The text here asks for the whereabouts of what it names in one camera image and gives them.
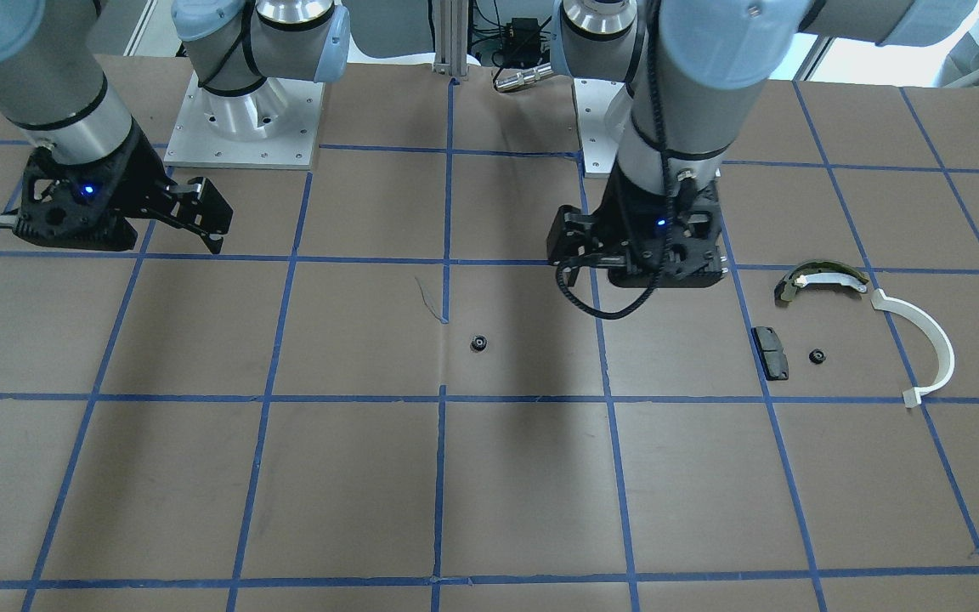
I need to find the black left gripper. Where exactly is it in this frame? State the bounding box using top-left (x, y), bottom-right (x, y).
top-left (546, 163), bottom-right (726, 289)

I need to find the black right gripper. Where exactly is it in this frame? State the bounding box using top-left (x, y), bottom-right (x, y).
top-left (12, 136), bottom-right (234, 255)

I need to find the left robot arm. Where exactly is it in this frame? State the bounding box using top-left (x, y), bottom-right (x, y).
top-left (546, 1), bottom-right (974, 289)

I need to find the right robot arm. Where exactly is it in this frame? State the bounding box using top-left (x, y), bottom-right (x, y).
top-left (0, 1), bottom-right (351, 254)

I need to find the curved brake shoe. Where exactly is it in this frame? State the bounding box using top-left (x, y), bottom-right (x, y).
top-left (774, 259), bottom-right (870, 303)

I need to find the white curved plastic bracket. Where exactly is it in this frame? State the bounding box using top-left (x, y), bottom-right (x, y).
top-left (870, 289), bottom-right (956, 408)

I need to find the aluminium frame post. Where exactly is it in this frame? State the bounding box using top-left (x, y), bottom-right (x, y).
top-left (427, 1), bottom-right (470, 81)

